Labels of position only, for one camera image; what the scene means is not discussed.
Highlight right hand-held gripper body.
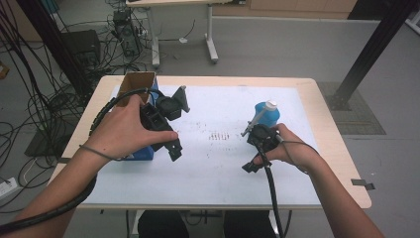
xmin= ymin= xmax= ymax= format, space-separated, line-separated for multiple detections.
xmin=240 ymin=110 xmax=282 ymax=157

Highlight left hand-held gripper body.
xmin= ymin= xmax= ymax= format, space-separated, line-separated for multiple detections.
xmin=140 ymin=85 xmax=191 ymax=133

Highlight blue bottle with white cap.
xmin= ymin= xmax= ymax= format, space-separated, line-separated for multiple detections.
xmin=254 ymin=99 xmax=281 ymax=129

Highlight blue cardboard box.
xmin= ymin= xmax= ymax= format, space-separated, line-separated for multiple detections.
xmin=112 ymin=70 xmax=160 ymax=162

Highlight person's right hand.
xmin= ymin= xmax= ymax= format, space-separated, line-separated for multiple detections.
xmin=253 ymin=123 xmax=320 ymax=174

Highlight person's left hand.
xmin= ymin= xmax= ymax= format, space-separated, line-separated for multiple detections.
xmin=83 ymin=93 xmax=179 ymax=163

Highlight white table mat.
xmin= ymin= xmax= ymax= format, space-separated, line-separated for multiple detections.
xmin=83 ymin=84 xmax=323 ymax=206

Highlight person's right leg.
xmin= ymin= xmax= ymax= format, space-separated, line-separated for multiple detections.
xmin=223 ymin=209 xmax=279 ymax=238

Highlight person's leg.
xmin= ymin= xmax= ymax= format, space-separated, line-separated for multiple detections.
xmin=223 ymin=209 xmax=279 ymax=238
xmin=137 ymin=209 xmax=190 ymax=238

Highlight person's left leg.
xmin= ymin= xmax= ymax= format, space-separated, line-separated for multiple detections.
xmin=137 ymin=209 xmax=190 ymax=238

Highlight grey floor mat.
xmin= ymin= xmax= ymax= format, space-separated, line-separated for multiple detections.
xmin=316 ymin=81 xmax=387 ymax=136

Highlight white desk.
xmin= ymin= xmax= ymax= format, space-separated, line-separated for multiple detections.
xmin=126 ymin=0 xmax=248 ymax=69

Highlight black box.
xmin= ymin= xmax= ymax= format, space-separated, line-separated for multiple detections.
xmin=60 ymin=29 xmax=102 ymax=67

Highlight white power strip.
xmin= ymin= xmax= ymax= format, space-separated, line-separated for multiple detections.
xmin=0 ymin=177 xmax=19 ymax=201

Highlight brown cardboard piece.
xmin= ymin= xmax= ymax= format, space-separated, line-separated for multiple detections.
xmin=0 ymin=60 xmax=11 ymax=80

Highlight thin grey cable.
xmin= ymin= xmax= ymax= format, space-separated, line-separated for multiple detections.
xmin=274 ymin=133 xmax=320 ymax=176

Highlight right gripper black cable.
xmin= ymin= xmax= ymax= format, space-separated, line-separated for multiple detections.
xmin=257 ymin=145 xmax=285 ymax=238

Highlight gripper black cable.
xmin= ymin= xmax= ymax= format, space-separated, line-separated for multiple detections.
xmin=257 ymin=145 xmax=285 ymax=238
xmin=0 ymin=86 xmax=160 ymax=236

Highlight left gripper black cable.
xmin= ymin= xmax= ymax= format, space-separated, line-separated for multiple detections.
xmin=0 ymin=86 xmax=160 ymax=236

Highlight grey hair tie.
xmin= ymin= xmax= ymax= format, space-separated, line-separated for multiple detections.
xmin=78 ymin=144 xmax=124 ymax=163

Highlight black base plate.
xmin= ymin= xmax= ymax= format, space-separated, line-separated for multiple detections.
xmin=24 ymin=121 xmax=81 ymax=159

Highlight black metal post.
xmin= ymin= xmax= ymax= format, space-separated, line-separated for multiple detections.
xmin=326 ymin=0 xmax=420 ymax=112
xmin=15 ymin=0 xmax=92 ymax=97

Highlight tangle of black cables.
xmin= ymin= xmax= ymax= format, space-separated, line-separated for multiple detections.
xmin=0 ymin=0 xmax=157 ymax=214

